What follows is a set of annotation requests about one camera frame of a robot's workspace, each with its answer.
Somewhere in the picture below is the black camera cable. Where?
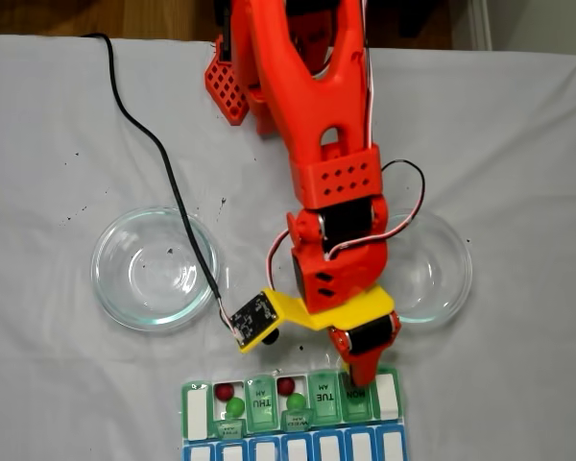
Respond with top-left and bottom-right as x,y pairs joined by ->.
79,32 -> 225,308

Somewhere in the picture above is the red white servo wire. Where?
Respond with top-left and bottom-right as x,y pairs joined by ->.
267,159 -> 427,289

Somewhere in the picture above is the white tablecloth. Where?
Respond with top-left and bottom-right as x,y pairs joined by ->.
0,33 -> 576,461

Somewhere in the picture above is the weekly pill organizer box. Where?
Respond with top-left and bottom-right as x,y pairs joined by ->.
180,364 -> 411,461

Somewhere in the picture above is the camera board on yellow mount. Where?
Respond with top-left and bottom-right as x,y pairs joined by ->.
228,290 -> 282,355

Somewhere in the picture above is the clear glass bowl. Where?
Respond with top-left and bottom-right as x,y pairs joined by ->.
386,208 -> 474,330
90,206 -> 221,335

